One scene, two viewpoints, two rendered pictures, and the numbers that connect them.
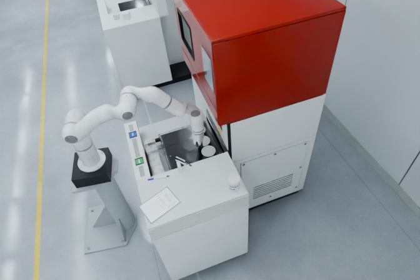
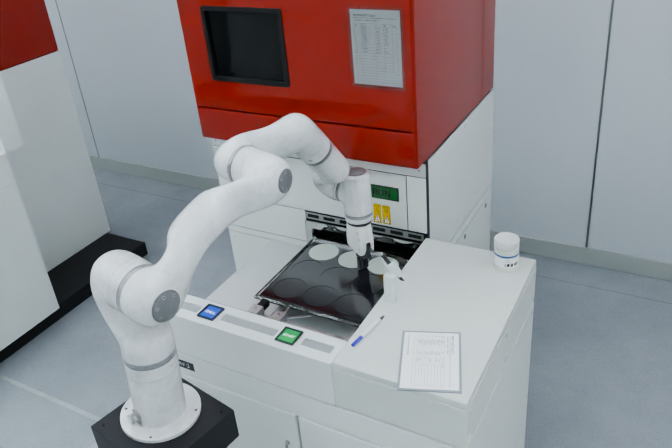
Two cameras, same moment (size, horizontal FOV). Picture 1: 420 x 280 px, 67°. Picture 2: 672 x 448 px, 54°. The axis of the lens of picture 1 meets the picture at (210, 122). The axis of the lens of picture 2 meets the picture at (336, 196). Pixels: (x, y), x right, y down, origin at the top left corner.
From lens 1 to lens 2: 1.47 m
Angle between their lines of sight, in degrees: 39
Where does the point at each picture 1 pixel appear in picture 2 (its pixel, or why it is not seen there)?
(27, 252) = not seen: outside the picture
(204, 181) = (451, 287)
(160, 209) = (443, 363)
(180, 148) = (328, 289)
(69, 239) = not seen: outside the picture
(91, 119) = (195, 234)
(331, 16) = not seen: outside the picture
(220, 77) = (419, 43)
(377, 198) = (578, 283)
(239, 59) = (432, 3)
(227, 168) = (459, 254)
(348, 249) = (624, 362)
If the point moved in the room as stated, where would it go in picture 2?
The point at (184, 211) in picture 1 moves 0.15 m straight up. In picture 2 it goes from (485, 339) to (486, 290)
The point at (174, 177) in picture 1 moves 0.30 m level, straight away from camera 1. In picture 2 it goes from (393, 313) to (300, 286)
